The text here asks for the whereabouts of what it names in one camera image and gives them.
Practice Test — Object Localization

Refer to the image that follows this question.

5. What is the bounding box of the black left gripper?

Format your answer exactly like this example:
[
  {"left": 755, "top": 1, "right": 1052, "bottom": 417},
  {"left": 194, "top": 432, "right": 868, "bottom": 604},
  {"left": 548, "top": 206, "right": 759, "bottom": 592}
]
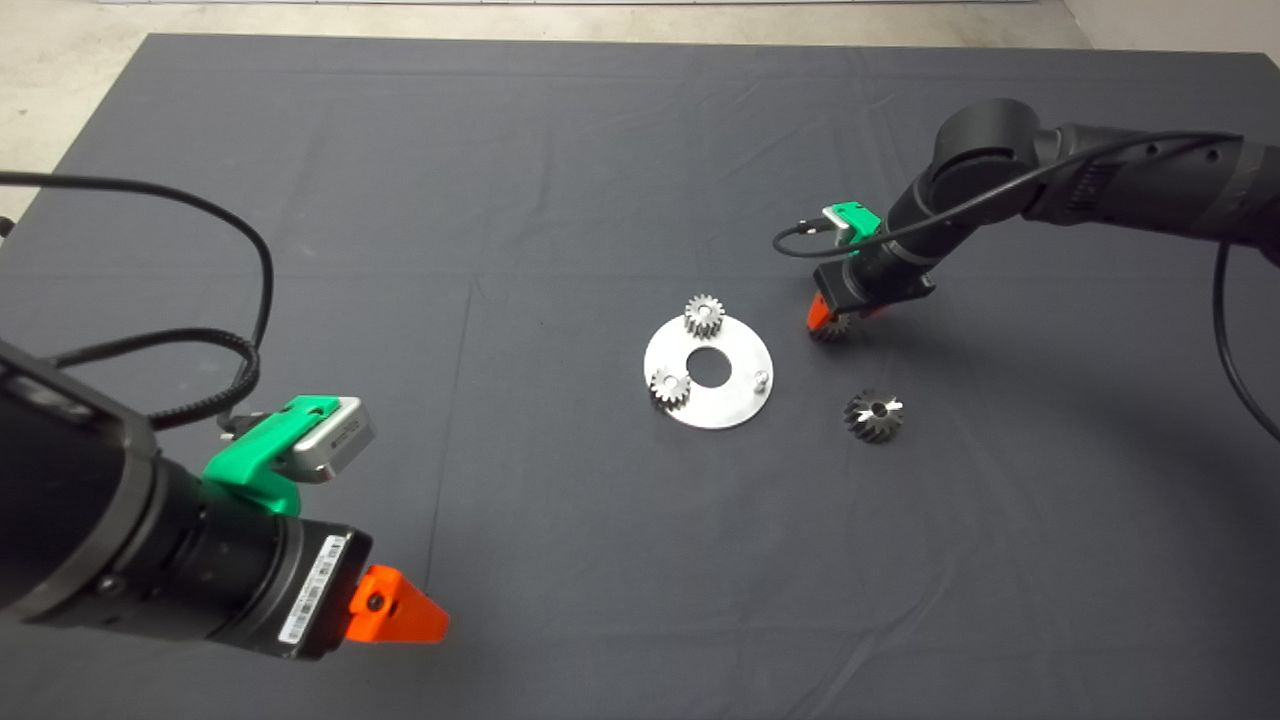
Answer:
[{"left": 230, "top": 517, "right": 451, "bottom": 661}]

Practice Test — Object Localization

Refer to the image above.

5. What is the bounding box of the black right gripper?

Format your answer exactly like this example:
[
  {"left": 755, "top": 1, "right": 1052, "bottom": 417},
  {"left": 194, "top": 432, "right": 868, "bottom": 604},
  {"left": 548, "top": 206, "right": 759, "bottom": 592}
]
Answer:
[{"left": 806, "top": 255, "right": 938, "bottom": 331}]

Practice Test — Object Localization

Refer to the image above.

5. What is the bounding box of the large steel bevel gear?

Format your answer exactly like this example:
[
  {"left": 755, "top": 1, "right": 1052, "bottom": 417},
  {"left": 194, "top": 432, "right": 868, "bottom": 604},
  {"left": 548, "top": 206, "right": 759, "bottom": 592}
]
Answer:
[{"left": 843, "top": 389, "right": 906, "bottom": 444}]

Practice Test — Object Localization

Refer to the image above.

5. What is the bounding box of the small steel spur gear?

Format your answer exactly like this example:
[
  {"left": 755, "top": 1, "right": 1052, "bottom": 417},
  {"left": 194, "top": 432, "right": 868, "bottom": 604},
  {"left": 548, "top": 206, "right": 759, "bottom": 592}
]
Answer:
[
  {"left": 650, "top": 367, "right": 693, "bottom": 411},
  {"left": 684, "top": 294, "right": 727, "bottom": 339}
]

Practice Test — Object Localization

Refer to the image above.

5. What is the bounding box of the round metal plate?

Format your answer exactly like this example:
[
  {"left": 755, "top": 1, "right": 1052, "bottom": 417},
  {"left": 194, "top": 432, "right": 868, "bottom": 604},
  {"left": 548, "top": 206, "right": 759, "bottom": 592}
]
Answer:
[{"left": 643, "top": 312, "right": 774, "bottom": 431}]

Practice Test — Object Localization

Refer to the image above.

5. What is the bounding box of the dark grey table cloth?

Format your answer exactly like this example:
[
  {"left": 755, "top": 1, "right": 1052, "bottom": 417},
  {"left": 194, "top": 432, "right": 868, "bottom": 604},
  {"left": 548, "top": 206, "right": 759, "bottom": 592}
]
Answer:
[{"left": 0, "top": 33, "right": 1280, "bottom": 720}]

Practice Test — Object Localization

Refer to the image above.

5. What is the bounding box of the green right camera mount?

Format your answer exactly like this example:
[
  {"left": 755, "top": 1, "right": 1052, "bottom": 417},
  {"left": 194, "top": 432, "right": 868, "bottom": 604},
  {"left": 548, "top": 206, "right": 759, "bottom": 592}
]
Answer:
[{"left": 822, "top": 202, "right": 884, "bottom": 246}]

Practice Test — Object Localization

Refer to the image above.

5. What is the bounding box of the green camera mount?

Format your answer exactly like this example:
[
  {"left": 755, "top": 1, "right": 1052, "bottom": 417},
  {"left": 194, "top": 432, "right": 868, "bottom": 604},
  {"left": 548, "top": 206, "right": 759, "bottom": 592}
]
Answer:
[
  {"left": 822, "top": 202, "right": 884, "bottom": 246},
  {"left": 203, "top": 395, "right": 341, "bottom": 518}
]

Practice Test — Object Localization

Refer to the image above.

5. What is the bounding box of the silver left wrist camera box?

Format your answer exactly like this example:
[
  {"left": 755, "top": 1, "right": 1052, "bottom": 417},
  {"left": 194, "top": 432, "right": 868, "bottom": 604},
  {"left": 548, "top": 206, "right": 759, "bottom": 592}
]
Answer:
[{"left": 292, "top": 397, "right": 376, "bottom": 484}]

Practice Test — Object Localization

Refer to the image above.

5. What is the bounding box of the green left camera mount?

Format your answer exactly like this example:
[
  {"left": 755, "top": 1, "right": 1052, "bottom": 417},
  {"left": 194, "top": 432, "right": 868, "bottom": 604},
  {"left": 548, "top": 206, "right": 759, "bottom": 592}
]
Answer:
[{"left": 203, "top": 395, "right": 341, "bottom": 518}]

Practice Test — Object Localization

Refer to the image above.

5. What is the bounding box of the black corrugated cable conduit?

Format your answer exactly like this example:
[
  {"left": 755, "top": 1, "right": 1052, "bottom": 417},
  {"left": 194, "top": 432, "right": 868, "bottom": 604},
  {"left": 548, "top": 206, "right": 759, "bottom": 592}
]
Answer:
[{"left": 50, "top": 330, "right": 261, "bottom": 431}]

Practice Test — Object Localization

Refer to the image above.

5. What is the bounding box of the thin black left camera cable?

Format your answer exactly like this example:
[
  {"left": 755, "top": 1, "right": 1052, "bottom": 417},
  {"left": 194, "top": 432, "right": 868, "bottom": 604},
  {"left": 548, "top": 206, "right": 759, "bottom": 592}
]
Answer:
[{"left": 0, "top": 172, "right": 274, "bottom": 426}]

